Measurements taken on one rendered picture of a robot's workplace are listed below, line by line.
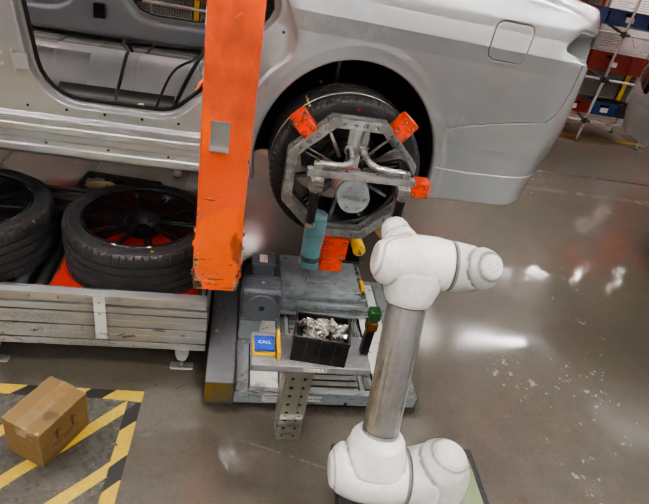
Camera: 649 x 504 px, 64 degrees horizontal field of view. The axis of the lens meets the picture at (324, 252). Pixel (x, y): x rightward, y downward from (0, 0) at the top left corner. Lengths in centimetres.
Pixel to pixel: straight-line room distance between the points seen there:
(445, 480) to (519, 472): 97
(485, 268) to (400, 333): 26
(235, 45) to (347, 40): 67
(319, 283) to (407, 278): 139
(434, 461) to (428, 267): 55
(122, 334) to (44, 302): 32
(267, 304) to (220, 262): 40
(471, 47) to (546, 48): 32
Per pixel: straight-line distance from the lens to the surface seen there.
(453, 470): 154
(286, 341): 195
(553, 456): 262
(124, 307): 224
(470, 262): 131
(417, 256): 127
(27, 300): 233
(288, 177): 217
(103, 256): 225
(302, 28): 215
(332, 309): 262
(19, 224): 247
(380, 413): 144
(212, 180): 177
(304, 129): 209
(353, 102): 217
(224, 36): 162
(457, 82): 233
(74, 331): 236
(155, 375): 242
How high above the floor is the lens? 178
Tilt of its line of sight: 33 degrees down
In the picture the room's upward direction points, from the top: 12 degrees clockwise
